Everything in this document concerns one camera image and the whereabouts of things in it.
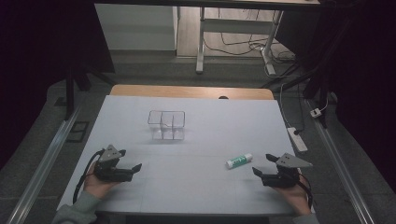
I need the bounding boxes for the white green glue stick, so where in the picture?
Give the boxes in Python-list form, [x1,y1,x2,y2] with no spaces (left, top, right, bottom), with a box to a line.
[225,152,254,170]

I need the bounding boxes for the metal floor rail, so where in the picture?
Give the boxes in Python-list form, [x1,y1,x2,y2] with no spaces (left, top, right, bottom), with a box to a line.
[306,99,376,224]
[6,105,82,224]

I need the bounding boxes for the person's left hand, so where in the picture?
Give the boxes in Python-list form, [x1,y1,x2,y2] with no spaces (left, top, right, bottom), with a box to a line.
[83,161,120,200]

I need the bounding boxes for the clear plastic organizer box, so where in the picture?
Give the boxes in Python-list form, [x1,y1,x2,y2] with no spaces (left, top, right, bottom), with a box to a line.
[147,109,187,141]

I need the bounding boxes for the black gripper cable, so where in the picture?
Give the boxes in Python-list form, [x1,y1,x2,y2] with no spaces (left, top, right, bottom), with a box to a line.
[72,148,106,205]
[289,169,314,209]

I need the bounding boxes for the black stand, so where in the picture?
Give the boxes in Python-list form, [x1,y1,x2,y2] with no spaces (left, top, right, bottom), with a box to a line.
[64,60,117,121]
[261,18,359,129]

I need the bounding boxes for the white power strip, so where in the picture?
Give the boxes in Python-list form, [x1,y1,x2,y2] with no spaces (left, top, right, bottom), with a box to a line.
[286,126,308,153]

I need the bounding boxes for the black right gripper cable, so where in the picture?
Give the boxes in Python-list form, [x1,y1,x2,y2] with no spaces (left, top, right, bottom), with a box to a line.
[289,169,314,209]

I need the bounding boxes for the black power plug cable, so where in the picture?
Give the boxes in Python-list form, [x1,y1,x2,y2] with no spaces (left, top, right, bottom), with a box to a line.
[292,83,306,136]

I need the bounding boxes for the black floor frame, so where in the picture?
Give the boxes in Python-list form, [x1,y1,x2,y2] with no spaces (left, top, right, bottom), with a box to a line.
[65,120,91,144]

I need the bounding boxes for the white desk frame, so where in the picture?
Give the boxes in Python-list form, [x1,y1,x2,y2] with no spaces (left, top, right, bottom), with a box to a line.
[195,7,285,77]

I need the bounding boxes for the white cabinet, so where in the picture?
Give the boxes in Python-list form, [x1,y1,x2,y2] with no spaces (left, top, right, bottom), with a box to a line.
[93,3,180,51]

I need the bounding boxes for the person's right hand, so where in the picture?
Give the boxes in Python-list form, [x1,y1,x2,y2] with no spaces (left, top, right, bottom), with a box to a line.
[274,168,312,217]

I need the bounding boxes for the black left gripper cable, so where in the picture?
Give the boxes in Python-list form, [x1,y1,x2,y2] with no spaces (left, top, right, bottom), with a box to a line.
[72,148,106,205]

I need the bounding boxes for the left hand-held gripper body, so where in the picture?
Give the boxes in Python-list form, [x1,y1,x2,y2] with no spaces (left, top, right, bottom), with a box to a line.
[93,144,134,183]

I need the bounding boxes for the wooden table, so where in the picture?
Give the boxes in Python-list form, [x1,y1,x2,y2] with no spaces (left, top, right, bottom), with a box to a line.
[109,84,275,101]

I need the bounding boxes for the tangle of floor cables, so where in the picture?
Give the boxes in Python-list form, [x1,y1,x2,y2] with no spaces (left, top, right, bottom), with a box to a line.
[204,8,297,79]

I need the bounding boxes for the white table sheet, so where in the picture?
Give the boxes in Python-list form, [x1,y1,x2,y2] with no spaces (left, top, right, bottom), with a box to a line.
[56,94,316,217]

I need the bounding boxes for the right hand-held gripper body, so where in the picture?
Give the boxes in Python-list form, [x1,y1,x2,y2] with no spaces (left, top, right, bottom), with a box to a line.
[261,152,314,189]

